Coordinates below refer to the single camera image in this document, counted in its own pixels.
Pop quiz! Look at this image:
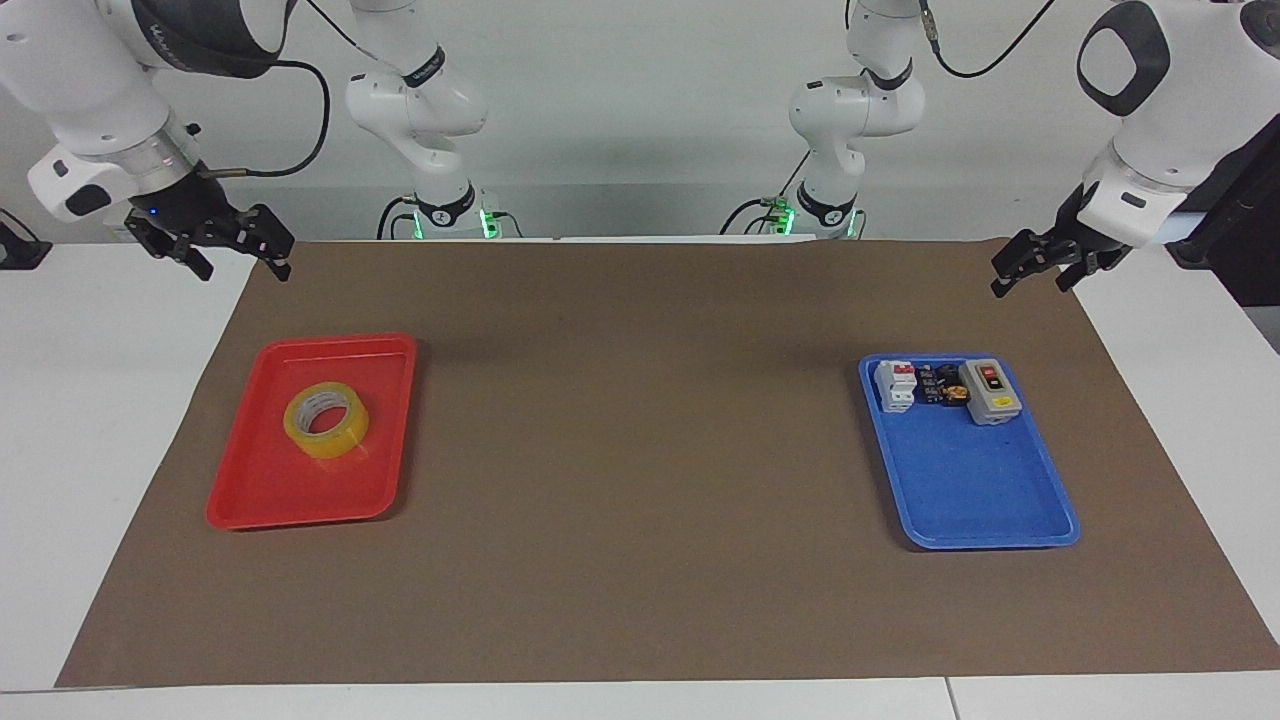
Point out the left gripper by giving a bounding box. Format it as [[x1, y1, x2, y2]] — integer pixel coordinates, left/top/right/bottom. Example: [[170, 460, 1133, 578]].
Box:
[[990, 182, 1135, 300]]

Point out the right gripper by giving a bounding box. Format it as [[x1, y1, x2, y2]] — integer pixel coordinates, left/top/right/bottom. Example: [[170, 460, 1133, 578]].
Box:
[[126, 164, 297, 283]]

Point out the yellow clear tape roll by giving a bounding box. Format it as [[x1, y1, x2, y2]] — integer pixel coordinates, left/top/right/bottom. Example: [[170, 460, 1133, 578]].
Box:
[[283, 381, 371, 462]]

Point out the dark blue circuit board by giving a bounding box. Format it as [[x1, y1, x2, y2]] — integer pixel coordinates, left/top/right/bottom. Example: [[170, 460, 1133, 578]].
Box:
[[914, 362, 972, 408]]

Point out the white circuit breaker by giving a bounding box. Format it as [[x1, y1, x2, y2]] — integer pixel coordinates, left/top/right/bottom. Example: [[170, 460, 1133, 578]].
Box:
[[874, 359, 920, 417]]

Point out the red plastic tray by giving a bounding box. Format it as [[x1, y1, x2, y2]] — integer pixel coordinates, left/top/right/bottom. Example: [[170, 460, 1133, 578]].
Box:
[[205, 333, 419, 532]]

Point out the blue plastic tray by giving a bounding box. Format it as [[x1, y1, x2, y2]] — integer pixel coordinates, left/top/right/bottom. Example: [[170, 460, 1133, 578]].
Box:
[[858, 352, 1082, 552]]

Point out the grey push-button switch box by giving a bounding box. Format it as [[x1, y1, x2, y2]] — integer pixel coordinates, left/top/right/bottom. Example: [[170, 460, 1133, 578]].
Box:
[[957, 357, 1022, 428]]

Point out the black cable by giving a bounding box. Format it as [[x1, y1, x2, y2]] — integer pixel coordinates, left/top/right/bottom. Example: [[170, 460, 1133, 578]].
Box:
[[917, 0, 1061, 81], [197, 58, 334, 182], [376, 194, 423, 242], [718, 150, 813, 238], [298, 0, 379, 57]]

